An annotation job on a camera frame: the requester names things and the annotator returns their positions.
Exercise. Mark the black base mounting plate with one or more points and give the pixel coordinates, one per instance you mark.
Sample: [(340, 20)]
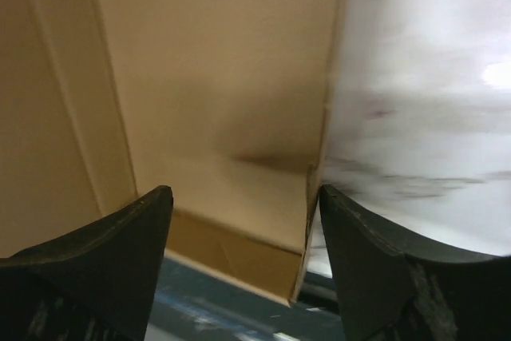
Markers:
[(190, 305)]

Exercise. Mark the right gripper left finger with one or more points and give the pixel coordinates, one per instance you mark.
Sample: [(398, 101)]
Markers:
[(95, 283)]

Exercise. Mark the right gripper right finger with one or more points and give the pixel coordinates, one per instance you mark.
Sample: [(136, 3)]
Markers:
[(394, 284)]

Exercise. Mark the brown cardboard box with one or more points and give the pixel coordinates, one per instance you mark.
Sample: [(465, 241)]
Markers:
[(224, 101)]

